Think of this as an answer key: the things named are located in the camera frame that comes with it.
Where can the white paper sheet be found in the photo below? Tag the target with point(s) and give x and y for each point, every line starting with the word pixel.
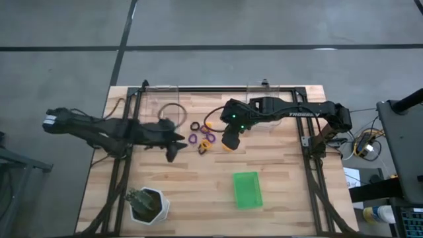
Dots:
pixel 350 175

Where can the black shelf board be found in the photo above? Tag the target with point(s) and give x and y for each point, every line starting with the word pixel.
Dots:
pixel 373 191

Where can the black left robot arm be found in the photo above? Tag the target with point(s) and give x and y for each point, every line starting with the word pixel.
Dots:
pixel 109 130

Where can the green slotted plastic basket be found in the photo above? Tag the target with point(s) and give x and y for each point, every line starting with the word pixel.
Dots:
pixel 248 190

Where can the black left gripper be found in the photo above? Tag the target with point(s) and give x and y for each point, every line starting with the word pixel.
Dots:
pixel 158 130

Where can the clear acrylic bin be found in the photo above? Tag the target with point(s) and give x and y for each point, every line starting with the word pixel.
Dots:
pixel 162 96
pixel 264 92

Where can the yellow and black power strip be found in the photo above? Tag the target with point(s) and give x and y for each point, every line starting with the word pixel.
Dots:
pixel 363 143

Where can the white hexagonal plant pot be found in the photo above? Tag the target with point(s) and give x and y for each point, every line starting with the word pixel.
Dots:
pixel 163 211

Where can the green cactus plant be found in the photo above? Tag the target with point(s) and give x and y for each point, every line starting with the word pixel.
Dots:
pixel 142 200

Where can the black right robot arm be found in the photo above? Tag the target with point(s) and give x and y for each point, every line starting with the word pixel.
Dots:
pixel 304 112

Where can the black aluminium rig frame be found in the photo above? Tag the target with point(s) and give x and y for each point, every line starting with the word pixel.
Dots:
pixel 211 89

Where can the dark grey side table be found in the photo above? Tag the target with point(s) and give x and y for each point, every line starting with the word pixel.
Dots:
pixel 20 160

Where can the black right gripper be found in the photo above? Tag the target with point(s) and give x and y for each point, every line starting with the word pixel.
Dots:
pixel 236 114

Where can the black round pole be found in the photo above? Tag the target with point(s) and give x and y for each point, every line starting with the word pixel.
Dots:
pixel 409 99

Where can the black device with teal keys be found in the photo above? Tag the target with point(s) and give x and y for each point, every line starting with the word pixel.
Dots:
pixel 413 224

